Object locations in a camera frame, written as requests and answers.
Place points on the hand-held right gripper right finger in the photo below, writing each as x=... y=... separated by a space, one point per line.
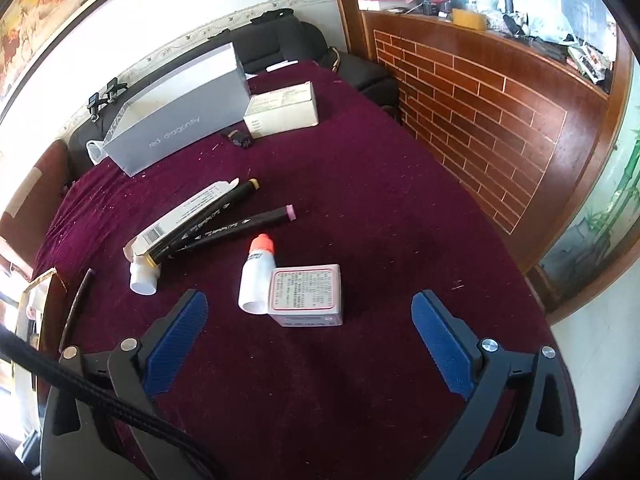
x=442 y=345

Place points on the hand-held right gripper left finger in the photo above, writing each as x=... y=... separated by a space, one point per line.
x=172 y=345

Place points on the wooden box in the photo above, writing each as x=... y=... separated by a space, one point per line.
x=50 y=305

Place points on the black marker pink cap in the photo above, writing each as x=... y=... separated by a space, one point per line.
x=235 y=227

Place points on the small white square box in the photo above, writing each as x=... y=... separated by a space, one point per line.
x=305 y=290

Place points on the white plastic bottle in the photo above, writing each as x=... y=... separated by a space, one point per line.
x=142 y=280

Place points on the white bottle orange cap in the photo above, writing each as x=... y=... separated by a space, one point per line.
x=252 y=280

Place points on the long white barcode box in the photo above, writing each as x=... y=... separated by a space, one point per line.
x=180 y=215

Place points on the black marker yellow cap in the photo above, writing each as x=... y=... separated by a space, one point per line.
x=210 y=215

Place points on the white plastic bag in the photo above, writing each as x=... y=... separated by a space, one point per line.
x=96 y=151

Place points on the bamboo painting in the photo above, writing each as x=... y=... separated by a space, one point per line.
x=605 y=210

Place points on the brown leather chair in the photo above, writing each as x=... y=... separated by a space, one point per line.
x=35 y=180

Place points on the small dark lighter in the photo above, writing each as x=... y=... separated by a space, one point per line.
x=240 y=139

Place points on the large grey cardboard box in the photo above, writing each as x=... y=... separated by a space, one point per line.
x=170 y=125

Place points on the wooden brick pattern counter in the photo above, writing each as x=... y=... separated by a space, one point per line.
x=475 y=110

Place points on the black clip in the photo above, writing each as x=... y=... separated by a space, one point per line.
x=114 y=90
x=94 y=105

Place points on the cream cardboard box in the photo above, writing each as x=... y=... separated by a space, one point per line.
x=285 y=115

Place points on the yellow object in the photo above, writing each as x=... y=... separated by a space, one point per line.
x=467 y=18

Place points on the pile of counter clutter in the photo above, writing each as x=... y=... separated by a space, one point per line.
x=550 y=35

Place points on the framed painting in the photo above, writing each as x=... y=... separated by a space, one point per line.
x=50 y=20

